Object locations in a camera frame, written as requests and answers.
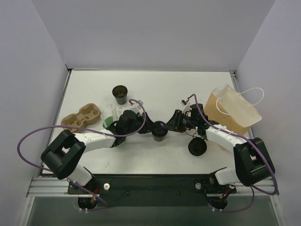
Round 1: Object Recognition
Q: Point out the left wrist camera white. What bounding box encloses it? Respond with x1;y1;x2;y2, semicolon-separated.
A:
129;100;144;116

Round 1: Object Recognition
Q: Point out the brown cardboard cup carrier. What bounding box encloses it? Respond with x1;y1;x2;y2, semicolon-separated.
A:
61;103;101;128

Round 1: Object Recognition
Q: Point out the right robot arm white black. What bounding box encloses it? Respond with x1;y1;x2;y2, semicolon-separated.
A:
163;103;277;192

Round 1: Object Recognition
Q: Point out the green straw holder cup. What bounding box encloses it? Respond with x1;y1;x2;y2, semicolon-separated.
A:
103;115;127;148

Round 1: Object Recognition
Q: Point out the black cup lid stack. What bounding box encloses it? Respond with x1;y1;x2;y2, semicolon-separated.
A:
188;137;207;156

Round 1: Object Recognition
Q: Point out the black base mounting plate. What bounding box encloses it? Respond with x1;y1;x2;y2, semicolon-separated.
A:
67;174;237;210

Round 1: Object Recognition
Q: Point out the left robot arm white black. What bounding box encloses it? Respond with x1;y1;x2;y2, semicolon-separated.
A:
40;110;157;194

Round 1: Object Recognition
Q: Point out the white wrapped straw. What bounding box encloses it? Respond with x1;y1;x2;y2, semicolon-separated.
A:
109;104;123;121

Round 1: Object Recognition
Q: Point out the brown paper takeout bag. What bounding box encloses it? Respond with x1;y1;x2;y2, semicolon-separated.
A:
204;84;262;135

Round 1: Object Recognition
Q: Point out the black takeout coffee cup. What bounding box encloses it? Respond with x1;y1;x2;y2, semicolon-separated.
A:
112;85;128;105

